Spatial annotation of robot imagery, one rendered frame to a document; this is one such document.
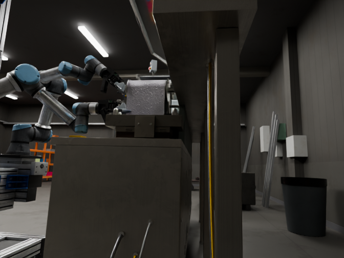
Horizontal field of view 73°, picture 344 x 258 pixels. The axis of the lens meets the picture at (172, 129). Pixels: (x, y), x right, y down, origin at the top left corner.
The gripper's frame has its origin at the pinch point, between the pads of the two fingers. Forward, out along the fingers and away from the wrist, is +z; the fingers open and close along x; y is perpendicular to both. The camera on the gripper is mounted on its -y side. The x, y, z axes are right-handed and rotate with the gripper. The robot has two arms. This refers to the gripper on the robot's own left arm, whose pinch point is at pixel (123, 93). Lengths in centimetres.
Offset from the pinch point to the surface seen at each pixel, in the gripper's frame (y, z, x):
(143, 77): 20.5, -7.4, 23.4
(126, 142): -17.8, 33.3, -32.3
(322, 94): 202, 139, 213
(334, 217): 67, 249, 204
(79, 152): -37, 19, -32
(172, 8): 20, 37, -90
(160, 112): 5.9, 29.1, -6.7
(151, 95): 10.1, 18.2, -6.7
